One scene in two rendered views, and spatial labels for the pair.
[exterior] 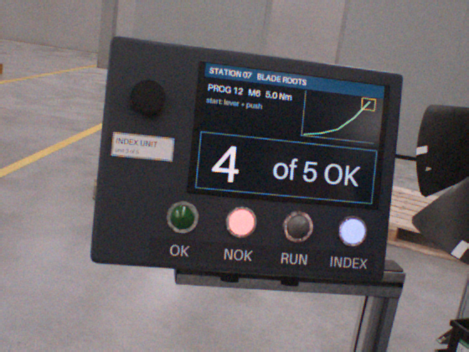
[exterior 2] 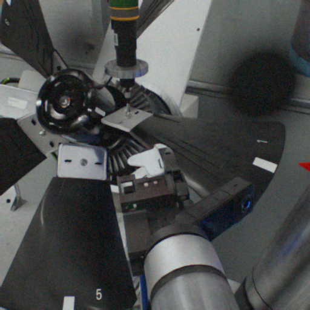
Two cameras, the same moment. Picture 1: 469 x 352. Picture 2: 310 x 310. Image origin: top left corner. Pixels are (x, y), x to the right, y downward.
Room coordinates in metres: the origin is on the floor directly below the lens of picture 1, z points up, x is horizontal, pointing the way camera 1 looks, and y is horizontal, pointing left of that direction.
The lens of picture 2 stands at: (0.64, -0.21, 1.46)
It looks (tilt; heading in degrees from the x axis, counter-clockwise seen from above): 32 degrees down; 308
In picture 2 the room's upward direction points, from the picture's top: straight up
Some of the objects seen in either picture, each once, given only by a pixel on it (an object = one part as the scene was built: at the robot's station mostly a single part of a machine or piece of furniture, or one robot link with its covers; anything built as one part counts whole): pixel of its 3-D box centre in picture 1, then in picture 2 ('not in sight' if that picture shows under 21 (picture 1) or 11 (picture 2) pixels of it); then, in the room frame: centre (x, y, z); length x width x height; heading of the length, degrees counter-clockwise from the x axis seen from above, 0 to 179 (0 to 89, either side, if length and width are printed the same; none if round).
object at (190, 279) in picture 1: (291, 272); not in sight; (0.56, -0.07, 1.04); 0.24 x 0.03 x 0.03; 100
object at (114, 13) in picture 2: not in sight; (124, 11); (1.02, -0.63, 1.37); 0.04 x 0.04 x 0.01
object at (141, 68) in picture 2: not in sight; (125, 39); (1.03, -0.63, 1.32); 0.09 x 0.07 x 0.10; 135
